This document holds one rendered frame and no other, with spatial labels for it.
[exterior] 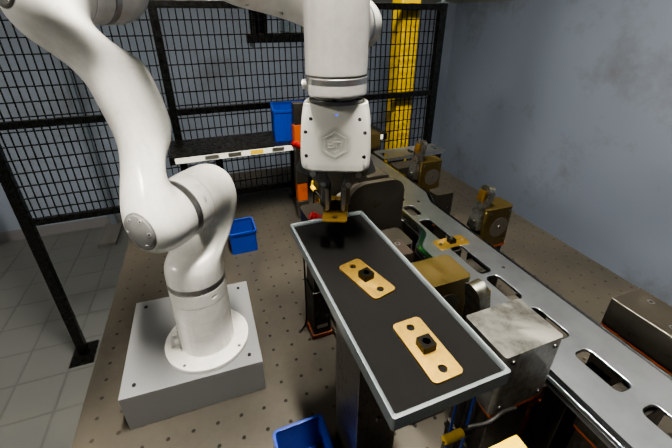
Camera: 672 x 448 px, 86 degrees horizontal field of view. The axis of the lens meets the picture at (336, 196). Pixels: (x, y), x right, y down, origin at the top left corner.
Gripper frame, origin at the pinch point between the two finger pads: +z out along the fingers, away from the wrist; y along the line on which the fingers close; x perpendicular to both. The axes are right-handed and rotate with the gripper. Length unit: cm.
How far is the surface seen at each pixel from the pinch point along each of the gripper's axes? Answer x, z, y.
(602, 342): -5, 24, 45
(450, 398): -28.2, 7.3, 12.7
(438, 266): 3.4, 15.6, 18.7
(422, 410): -29.5, 7.3, 9.8
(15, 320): 85, 124, -181
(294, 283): 42, 54, -16
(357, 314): -17.5, 7.6, 3.7
